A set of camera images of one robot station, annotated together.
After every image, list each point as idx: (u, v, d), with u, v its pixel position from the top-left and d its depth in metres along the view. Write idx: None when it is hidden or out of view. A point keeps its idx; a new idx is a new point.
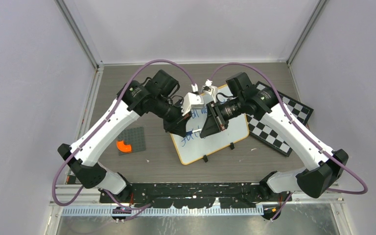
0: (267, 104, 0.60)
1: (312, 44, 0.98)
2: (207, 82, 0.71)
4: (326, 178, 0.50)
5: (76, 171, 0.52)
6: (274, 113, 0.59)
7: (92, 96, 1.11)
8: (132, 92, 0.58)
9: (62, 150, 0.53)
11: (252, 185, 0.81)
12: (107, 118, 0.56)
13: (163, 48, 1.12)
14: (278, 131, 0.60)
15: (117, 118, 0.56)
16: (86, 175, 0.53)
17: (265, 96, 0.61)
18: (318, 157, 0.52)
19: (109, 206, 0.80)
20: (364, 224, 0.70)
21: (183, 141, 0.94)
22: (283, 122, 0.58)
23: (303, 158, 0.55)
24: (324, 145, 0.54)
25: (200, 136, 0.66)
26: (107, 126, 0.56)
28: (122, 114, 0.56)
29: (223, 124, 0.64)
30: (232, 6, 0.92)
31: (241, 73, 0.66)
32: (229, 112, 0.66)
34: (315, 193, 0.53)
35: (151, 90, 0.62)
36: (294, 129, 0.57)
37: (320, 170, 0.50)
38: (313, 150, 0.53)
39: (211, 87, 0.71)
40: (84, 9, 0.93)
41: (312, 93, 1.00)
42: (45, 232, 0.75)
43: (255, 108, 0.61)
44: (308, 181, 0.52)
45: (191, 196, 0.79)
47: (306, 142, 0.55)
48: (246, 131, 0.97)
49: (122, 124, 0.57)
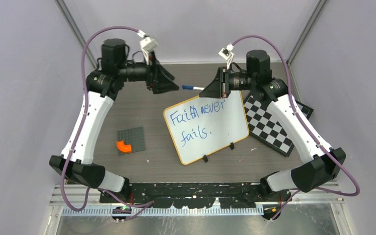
0: (275, 93, 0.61)
1: (312, 44, 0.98)
2: (228, 46, 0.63)
4: (319, 171, 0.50)
5: (79, 171, 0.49)
6: (280, 102, 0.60)
7: None
8: (98, 82, 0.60)
9: (55, 161, 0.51)
11: (252, 185, 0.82)
12: (85, 111, 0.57)
13: (163, 48, 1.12)
14: (281, 121, 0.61)
15: (94, 108, 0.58)
16: (88, 173, 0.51)
17: (275, 85, 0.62)
18: (314, 151, 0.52)
19: (109, 206, 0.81)
20: (365, 225, 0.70)
21: (183, 141, 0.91)
22: (287, 112, 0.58)
23: (301, 151, 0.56)
24: (323, 141, 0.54)
25: (200, 95, 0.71)
26: (89, 119, 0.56)
28: (98, 103, 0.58)
29: (226, 92, 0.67)
30: (232, 6, 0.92)
31: (266, 55, 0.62)
32: (237, 83, 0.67)
34: (306, 187, 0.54)
35: (108, 68, 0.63)
36: (296, 121, 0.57)
37: (314, 163, 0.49)
38: (310, 143, 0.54)
39: (231, 52, 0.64)
40: (84, 9, 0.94)
41: (312, 93, 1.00)
42: (45, 232, 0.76)
43: (263, 96, 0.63)
44: (301, 173, 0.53)
45: (191, 196, 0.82)
47: (305, 135, 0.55)
48: (246, 130, 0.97)
49: (102, 112, 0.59)
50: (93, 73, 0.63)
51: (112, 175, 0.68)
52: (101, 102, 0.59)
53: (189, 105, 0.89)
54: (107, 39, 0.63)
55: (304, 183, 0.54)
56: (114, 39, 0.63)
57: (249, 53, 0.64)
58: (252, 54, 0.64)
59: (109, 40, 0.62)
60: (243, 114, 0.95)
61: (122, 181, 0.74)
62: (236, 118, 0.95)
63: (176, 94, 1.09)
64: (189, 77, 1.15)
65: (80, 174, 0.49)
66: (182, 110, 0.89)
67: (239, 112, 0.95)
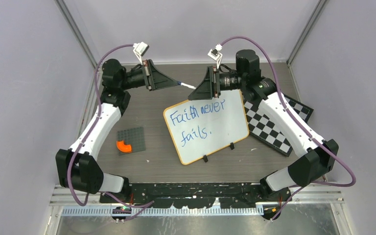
0: (265, 92, 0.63)
1: (312, 44, 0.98)
2: (218, 46, 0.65)
4: (313, 165, 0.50)
5: (85, 164, 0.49)
6: (270, 100, 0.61)
7: (92, 96, 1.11)
8: (110, 100, 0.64)
9: (59, 156, 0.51)
11: (253, 185, 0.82)
12: (98, 115, 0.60)
13: (163, 49, 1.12)
14: (274, 118, 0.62)
15: (107, 114, 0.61)
16: (91, 169, 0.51)
17: (264, 84, 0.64)
18: (307, 144, 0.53)
19: (109, 206, 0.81)
20: (365, 225, 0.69)
21: (183, 141, 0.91)
22: (278, 109, 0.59)
23: (295, 145, 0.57)
24: (315, 134, 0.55)
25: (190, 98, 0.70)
26: (101, 123, 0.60)
28: (111, 110, 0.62)
29: (218, 91, 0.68)
30: (232, 6, 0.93)
31: (255, 55, 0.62)
32: (227, 82, 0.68)
34: (304, 182, 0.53)
35: (115, 89, 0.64)
36: (287, 117, 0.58)
37: (308, 156, 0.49)
38: (303, 137, 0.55)
39: (220, 52, 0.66)
40: (85, 10, 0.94)
41: (312, 94, 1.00)
42: (45, 232, 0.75)
43: (253, 95, 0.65)
44: (297, 169, 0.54)
45: (191, 196, 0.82)
47: (297, 129, 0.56)
48: (246, 131, 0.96)
49: (112, 119, 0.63)
50: (105, 90, 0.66)
51: (113, 177, 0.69)
52: (114, 111, 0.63)
53: (189, 105, 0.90)
54: (103, 66, 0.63)
55: (300, 179, 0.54)
56: (110, 64, 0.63)
57: (239, 54, 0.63)
58: (242, 54, 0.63)
59: (105, 69, 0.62)
60: (243, 113, 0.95)
61: (122, 181, 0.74)
62: (236, 117, 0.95)
63: (176, 94, 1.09)
64: (190, 77, 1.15)
65: (84, 166, 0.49)
66: (182, 110, 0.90)
67: (240, 112, 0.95)
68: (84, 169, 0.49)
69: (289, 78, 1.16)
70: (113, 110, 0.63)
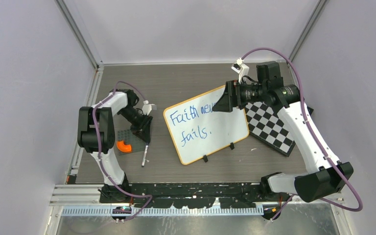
0: (287, 99, 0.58)
1: (313, 44, 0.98)
2: (238, 60, 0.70)
4: (323, 184, 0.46)
5: (105, 113, 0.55)
6: (292, 109, 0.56)
7: (92, 96, 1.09)
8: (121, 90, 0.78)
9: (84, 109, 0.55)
11: (253, 185, 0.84)
12: (112, 93, 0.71)
13: (163, 48, 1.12)
14: (291, 129, 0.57)
15: (120, 95, 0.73)
16: (110, 122, 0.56)
17: (288, 91, 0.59)
18: (320, 163, 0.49)
19: (109, 206, 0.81)
20: (365, 224, 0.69)
21: (183, 141, 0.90)
22: (297, 120, 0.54)
23: (306, 160, 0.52)
24: (331, 153, 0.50)
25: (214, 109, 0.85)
26: (114, 98, 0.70)
28: (122, 93, 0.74)
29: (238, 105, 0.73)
30: (232, 6, 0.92)
31: (274, 61, 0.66)
32: (248, 95, 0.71)
34: (309, 198, 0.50)
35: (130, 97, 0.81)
36: (306, 130, 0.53)
37: (318, 175, 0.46)
38: (318, 153, 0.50)
39: (241, 66, 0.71)
40: (85, 10, 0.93)
41: (312, 93, 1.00)
42: (45, 232, 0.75)
43: (274, 100, 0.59)
44: (305, 183, 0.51)
45: (191, 196, 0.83)
47: (313, 144, 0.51)
48: (246, 130, 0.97)
49: (121, 100, 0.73)
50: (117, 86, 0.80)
51: (116, 164, 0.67)
52: (124, 94, 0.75)
53: (189, 105, 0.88)
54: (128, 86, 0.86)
55: (307, 194, 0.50)
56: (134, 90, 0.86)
57: (260, 64, 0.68)
58: (262, 63, 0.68)
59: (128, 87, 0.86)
60: (243, 112, 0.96)
61: (123, 174, 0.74)
62: (241, 116, 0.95)
63: (176, 94, 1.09)
64: (190, 77, 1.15)
65: (105, 117, 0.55)
66: (182, 110, 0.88)
67: (240, 113, 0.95)
68: (105, 119, 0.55)
69: (289, 78, 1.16)
70: (123, 94, 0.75)
